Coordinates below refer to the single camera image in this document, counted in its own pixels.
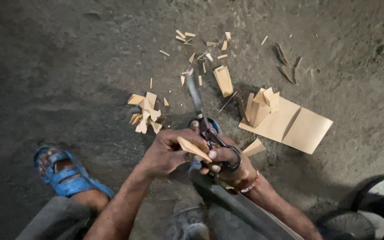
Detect person's right hand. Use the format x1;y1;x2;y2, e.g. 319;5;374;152
200;136;260;191

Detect person's left hand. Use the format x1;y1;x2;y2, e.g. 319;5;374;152
138;128;212;179

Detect brown cardboard wedge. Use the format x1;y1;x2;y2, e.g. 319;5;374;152
177;136;213;163

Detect large black-handled scissors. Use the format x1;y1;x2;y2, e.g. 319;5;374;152
185;72;242;172

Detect brown cardboard triangle piece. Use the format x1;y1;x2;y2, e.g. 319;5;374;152
242;138;266;157

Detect heap of cut cardboard wedges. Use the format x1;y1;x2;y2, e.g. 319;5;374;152
127;92;163;135

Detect thin cardboard sliver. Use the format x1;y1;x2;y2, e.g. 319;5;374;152
218;91;238;114

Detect stacked brown cardboard strip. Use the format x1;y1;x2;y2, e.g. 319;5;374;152
213;65;234;98

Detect heap of standing cardboard folds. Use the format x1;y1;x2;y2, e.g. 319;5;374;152
244;87;281;129

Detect dark grey round object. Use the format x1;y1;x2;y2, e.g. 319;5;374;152
164;203;210;240

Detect scattered small cardboard scraps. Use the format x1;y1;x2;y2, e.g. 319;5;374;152
149;29;269;90

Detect folded brown cardboard sheet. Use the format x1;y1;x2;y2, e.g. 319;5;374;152
238;96;333;155

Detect dark thin cardboard strips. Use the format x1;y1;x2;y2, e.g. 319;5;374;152
275;43;303;85

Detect grey trousers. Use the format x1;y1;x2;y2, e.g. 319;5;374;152
15;166;305;240

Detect black and white round object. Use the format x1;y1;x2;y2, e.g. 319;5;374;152
315;175;384;240

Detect blue strapped sandal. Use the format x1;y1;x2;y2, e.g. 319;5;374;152
188;116;222;167
33;145;114;199

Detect beaded red wrist bracelet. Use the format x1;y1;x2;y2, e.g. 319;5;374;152
236;168;261;194

